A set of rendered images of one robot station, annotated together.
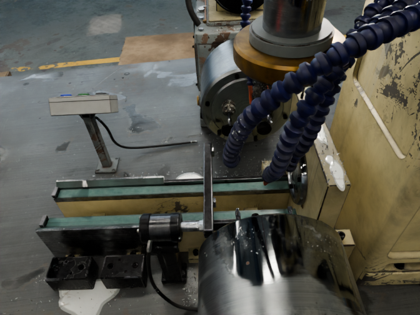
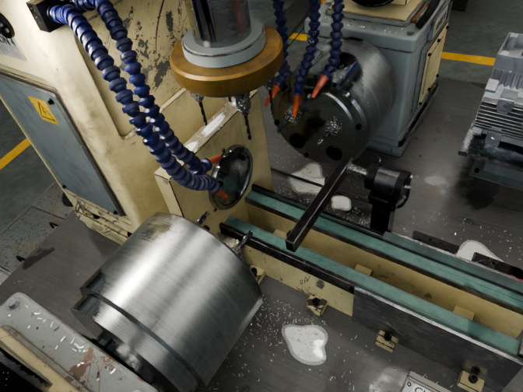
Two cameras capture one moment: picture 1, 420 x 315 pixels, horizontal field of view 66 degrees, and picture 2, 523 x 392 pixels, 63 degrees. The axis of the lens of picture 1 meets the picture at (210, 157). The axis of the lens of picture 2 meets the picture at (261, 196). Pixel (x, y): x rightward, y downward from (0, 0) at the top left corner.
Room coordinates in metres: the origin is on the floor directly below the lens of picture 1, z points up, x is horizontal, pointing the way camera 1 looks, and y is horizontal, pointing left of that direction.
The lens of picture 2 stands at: (0.98, 0.26, 1.66)
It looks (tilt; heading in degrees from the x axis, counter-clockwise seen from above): 47 degrees down; 218
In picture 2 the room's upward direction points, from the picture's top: 10 degrees counter-clockwise
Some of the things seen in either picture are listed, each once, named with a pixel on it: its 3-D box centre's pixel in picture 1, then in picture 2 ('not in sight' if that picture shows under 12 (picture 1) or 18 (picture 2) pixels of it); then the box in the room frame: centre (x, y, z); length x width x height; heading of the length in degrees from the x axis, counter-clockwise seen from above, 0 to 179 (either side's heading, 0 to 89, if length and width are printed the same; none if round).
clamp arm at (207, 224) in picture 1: (207, 185); (321, 201); (0.47, 0.01, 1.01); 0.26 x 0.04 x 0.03; 178
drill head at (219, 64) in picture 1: (242, 80); (151, 327); (0.85, -0.11, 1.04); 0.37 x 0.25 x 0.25; 178
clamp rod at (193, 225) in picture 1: (186, 226); (364, 173); (0.37, 0.06, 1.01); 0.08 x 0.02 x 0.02; 88
